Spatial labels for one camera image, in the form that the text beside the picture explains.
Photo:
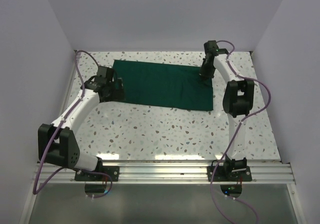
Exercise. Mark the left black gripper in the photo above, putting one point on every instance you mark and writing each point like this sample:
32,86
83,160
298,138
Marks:
118,94

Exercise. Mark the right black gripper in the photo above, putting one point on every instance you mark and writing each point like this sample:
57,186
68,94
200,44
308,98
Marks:
204,75

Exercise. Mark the dark green surgical cloth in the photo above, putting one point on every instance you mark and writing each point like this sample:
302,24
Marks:
165,85

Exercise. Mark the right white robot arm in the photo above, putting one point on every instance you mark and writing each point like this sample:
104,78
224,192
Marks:
237,103

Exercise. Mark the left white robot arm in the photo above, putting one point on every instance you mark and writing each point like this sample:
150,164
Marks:
57,142

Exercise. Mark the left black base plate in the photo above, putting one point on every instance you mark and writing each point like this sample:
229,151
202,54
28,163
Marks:
95,176

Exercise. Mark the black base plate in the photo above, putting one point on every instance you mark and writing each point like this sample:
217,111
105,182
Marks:
240,176
95,176

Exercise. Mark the aluminium mounting rail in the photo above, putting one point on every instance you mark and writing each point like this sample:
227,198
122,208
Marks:
170,192

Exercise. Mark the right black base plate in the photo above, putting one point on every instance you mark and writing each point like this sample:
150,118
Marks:
240,176

